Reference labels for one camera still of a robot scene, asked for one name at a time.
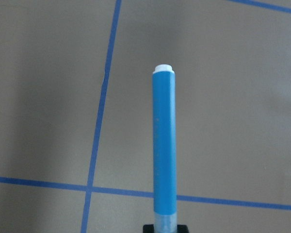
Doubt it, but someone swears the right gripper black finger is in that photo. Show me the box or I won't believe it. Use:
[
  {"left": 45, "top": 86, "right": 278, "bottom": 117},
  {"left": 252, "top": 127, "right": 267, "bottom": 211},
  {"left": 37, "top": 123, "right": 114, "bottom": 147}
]
[{"left": 143, "top": 224, "right": 188, "bottom": 233}]

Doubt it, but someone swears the blue highlighter pen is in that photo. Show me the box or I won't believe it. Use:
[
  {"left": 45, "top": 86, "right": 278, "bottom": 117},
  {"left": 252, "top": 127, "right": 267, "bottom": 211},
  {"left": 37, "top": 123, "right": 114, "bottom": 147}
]
[{"left": 152, "top": 64, "right": 177, "bottom": 228}]

